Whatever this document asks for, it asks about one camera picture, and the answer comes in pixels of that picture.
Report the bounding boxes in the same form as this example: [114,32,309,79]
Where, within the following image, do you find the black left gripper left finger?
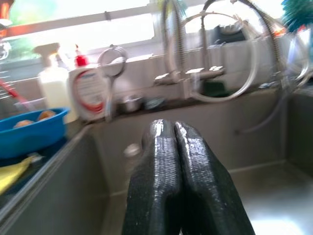
[121,119,183,235]

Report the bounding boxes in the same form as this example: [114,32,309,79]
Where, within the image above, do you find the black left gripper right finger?
[174,121,256,235]

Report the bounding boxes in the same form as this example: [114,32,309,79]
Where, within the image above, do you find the steel kitchen faucet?
[153,0,227,99]

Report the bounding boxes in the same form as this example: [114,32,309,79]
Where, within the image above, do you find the stainless steel sink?
[0,85,313,235]

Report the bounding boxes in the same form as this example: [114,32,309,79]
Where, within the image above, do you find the small steel bowl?
[119,95,144,114]

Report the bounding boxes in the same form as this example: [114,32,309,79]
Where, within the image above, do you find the dark green sponge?
[202,80,227,95]

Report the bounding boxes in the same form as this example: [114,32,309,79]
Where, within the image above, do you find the soap bottle red pump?
[67,44,107,122]

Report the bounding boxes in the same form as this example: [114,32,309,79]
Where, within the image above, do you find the steel mesh strainer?
[97,45,129,122]

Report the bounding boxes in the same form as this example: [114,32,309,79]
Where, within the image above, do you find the orange fruit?
[13,119,35,129]
[37,110,57,121]

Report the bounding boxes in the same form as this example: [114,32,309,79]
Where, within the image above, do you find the white spray bottle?
[33,43,72,123]

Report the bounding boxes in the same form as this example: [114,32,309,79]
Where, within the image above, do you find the blue plastic bowl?
[0,108,71,159]

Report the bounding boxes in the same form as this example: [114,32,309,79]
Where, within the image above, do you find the yellow cleaning cloth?
[0,156,34,196]

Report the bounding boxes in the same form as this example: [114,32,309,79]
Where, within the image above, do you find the steel spring faucet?
[244,0,313,87]

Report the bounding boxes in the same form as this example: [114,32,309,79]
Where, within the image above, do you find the teal bristle brush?
[280,0,313,33]

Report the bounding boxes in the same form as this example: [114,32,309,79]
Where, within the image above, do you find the clear drain hose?
[234,73,294,135]

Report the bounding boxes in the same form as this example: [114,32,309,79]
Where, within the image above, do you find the red handled utensil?
[0,78,30,111]

